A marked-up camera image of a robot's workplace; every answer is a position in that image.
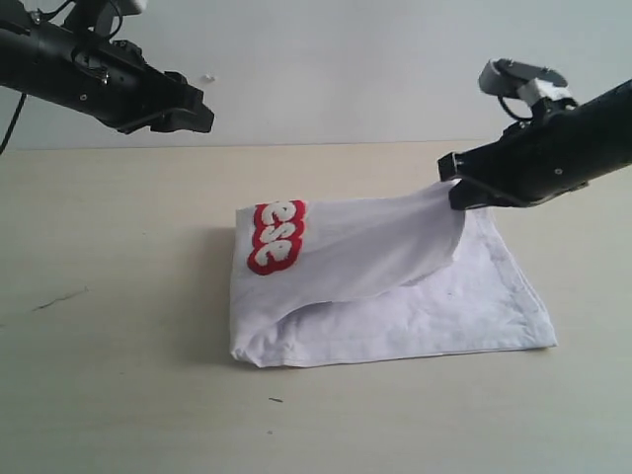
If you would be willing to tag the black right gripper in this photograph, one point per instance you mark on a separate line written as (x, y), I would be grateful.
(523, 168)

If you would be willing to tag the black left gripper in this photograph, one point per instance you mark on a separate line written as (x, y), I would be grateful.
(113, 83)

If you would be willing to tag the white t-shirt red Chinese lettering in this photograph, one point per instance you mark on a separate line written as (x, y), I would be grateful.
(351, 281)

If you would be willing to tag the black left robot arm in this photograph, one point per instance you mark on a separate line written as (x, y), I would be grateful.
(32, 61)

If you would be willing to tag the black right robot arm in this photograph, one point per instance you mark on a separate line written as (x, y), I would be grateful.
(611, 116)

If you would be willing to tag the thin dark thread on table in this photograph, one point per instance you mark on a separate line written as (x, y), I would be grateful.
(61, 298)

